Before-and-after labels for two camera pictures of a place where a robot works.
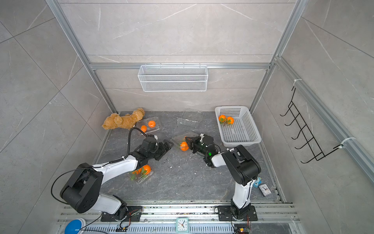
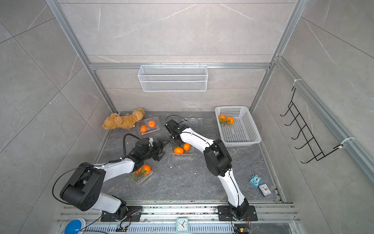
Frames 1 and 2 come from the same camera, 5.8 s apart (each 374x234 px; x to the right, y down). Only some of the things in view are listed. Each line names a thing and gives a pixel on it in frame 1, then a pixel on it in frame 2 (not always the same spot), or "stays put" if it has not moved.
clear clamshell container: (149, 125) stays put
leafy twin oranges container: (223, 120) stays put
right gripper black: (194, 143) -> (172, 137)
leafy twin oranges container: (144, 170) stays put
